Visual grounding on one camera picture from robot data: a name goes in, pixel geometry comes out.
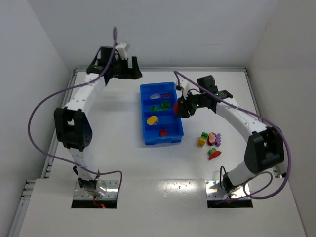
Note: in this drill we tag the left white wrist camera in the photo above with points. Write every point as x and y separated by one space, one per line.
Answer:
122 49

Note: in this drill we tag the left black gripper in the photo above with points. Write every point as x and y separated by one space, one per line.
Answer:
131 71

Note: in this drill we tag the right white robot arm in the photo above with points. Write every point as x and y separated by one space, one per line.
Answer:
264 148

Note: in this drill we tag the green sloped lego brick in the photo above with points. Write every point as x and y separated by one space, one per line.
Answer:
165 104

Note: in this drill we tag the red white flower lego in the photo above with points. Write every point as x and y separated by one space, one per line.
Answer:
211 140

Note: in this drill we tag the purple square lego brick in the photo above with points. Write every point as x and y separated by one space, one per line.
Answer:
165 95

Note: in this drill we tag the yellow lego brick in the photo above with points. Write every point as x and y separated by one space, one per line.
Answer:
201 142

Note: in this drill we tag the green small lego brick right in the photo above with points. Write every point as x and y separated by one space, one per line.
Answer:
211 151

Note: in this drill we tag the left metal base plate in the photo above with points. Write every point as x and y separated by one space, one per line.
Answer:
107 190

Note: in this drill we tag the small red lego brick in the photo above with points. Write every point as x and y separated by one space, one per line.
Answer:
163 133

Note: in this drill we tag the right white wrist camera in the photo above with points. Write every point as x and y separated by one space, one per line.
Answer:
183 87

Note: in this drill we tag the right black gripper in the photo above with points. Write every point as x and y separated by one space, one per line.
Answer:
188 104

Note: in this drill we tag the yellow oval lego piece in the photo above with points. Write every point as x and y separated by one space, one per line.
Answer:
152 120

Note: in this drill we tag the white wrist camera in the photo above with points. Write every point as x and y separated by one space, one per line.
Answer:
183 87
122 49

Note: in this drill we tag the red half round lego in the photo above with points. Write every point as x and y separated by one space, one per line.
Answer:
214 154

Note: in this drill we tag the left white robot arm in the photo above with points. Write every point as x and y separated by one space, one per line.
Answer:
72 126

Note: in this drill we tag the blue divided plastic bin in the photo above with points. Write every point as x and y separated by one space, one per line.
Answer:
166 119

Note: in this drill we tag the purple round lego piece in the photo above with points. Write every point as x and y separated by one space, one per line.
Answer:
155 96

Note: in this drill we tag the green striped lego brick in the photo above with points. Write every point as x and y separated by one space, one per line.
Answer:
204 135

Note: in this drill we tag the metal base plate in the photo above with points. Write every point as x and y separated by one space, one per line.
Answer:
214 192
107 190

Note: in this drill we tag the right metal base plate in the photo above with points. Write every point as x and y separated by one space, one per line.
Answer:
214 192

